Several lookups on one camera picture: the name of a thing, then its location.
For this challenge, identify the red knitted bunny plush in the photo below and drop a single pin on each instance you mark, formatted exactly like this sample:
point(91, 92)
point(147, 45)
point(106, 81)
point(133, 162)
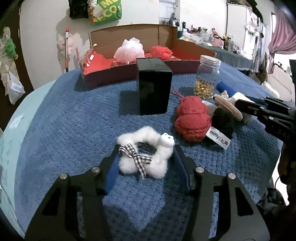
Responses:
point(193, 121)

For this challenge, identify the white fluffy soft item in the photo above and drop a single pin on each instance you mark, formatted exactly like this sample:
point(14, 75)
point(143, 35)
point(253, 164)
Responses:
point(238, 96)

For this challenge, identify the blue cloth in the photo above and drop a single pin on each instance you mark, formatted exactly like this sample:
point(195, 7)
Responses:
point(221, 87)

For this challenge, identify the green plush on door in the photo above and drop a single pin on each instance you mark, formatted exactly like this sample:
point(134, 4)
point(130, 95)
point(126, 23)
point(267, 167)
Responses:
point(10, 49)

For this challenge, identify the white fluffy star scrunchie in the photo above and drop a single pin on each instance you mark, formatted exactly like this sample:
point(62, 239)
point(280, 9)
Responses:
point(145, 152)

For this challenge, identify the black bag on wall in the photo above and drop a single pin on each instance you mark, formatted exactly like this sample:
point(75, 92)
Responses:
point(78, 9)

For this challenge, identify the beige round brush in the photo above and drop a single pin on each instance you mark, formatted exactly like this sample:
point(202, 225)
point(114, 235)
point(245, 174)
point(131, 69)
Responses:
point(227, 106)

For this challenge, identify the black fluffy pompom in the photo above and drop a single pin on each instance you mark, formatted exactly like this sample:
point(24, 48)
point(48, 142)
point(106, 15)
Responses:
point(225, 122)

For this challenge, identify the orange-tipped pole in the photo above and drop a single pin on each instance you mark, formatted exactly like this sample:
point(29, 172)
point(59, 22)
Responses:
point(66, 49)

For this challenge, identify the blue textured blanket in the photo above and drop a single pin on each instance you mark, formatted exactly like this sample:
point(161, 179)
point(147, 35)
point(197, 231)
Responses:
point(74, 128)

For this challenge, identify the red mesh bath pouf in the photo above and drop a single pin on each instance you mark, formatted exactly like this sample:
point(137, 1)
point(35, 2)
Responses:
point(163, 53)

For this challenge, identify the light teal cushion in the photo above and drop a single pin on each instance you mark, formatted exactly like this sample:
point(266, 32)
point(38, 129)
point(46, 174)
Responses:
point(11, 141)

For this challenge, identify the glass jar with cork lid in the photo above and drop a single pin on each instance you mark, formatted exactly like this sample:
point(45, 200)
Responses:
point(207, 77)

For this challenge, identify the white mesh bath pouf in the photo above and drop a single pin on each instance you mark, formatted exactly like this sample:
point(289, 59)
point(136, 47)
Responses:
point(129, 51)

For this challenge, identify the white tag miffy label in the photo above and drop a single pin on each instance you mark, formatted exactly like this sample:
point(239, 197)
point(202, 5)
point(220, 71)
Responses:
point(218, 137)

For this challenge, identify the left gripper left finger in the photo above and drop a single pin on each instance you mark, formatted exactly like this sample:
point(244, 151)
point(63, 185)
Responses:
point(56, 217)

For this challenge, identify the cream lace scrunchie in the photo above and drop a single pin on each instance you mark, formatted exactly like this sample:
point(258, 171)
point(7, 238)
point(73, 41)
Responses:
point(225, 95)

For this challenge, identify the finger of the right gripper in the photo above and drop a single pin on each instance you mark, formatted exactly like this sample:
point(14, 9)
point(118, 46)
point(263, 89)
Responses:
point(264, 115)
point(271, 103)

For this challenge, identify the plastic bag on door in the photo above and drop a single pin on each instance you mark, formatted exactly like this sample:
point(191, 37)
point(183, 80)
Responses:
point(15, 89)

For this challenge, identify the black rectangular box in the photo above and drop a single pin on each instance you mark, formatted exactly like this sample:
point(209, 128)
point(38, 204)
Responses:
point(154, 85)

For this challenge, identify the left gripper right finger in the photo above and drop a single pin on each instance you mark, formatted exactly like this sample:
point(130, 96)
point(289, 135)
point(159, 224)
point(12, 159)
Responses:
point(238, 216)

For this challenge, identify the green tote bag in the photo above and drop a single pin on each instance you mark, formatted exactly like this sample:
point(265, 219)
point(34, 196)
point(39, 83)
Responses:
point(101, 12)

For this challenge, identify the table with dark cloth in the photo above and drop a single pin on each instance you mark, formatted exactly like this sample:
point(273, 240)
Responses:
point(237, 61)

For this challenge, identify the pink plush behind pole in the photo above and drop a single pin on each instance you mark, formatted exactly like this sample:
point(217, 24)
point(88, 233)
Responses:
point(61, 43)

